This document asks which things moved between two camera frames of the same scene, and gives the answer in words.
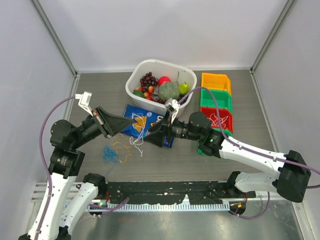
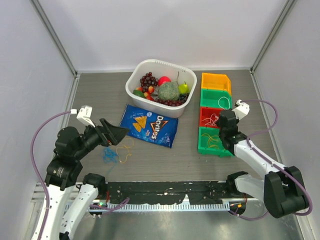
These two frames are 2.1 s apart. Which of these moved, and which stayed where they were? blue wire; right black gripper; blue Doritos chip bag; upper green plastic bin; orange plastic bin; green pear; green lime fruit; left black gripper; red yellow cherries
Moved: left black gripper; right black gripper
Stayed: orange plastic bin; blue wire; blue Doritos chip bag; green lime fruit; red yellow cherries; green pear; upper green plastic bin
